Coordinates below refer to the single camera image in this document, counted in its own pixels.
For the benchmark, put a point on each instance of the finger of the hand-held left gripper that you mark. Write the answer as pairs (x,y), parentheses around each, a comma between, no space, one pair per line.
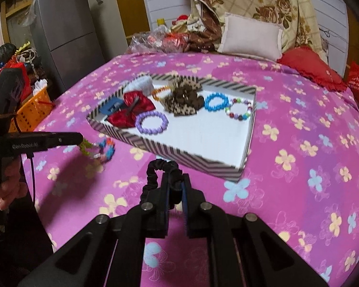
(64,140)

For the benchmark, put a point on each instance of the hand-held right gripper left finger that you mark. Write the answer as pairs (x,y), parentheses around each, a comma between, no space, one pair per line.
(167,203)

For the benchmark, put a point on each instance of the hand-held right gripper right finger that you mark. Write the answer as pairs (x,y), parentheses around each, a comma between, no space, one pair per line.
(185,206)

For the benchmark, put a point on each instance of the black scrunchie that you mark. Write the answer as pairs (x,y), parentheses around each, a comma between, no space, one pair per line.
(151,173)

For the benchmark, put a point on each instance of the striped cardboard box tray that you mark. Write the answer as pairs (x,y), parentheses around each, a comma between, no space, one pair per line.
(179,155)

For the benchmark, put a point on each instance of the blue hair claw clip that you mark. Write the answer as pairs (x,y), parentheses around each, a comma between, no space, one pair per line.
(107,109)

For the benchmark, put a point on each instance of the red bow hair clip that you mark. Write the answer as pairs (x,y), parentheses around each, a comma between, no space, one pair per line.
(140,103)

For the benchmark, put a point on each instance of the brown leopard scrunchie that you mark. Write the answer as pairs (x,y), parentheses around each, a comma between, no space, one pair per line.
(179,104)

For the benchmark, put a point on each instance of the leopard print hair bow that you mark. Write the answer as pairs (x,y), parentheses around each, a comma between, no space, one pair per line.
(184,83)

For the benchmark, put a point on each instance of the person's left hand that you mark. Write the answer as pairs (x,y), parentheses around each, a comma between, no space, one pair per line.
(13,182)

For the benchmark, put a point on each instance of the orange plastic basket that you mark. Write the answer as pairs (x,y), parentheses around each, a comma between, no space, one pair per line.
(33,110)

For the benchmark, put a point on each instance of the white crumpled paper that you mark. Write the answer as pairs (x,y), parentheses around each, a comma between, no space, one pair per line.
(40,85)

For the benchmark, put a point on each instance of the black rounded bag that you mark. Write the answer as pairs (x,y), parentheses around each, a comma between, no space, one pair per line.
(1,55)

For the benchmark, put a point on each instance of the grey fridge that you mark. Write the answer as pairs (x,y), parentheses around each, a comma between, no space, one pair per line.
(65,30)

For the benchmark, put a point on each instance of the light blue scrunchie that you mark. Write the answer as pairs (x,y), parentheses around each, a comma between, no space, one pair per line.
(140,83)

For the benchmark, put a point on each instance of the person's dark clothing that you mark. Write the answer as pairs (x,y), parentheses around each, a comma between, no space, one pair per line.
(24,245)

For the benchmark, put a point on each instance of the pink floral blanket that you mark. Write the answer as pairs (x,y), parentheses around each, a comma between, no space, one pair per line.
(287,155)

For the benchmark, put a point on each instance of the clear plastic bag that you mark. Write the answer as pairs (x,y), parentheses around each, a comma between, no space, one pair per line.
(143,41)

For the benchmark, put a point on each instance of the yellow wooden door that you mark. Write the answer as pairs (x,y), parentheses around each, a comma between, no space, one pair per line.
(134,12)

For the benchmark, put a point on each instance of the yellow bottle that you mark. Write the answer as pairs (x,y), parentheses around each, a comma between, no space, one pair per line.
(160,22)

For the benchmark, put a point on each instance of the red plush toy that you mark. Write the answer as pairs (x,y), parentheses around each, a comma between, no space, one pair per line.
(181,20)

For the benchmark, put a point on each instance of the beige pillow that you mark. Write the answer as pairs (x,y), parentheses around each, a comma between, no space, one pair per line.
(248,36)

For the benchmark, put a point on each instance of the red pillow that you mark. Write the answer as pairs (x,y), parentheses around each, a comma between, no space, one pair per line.
(311,65)

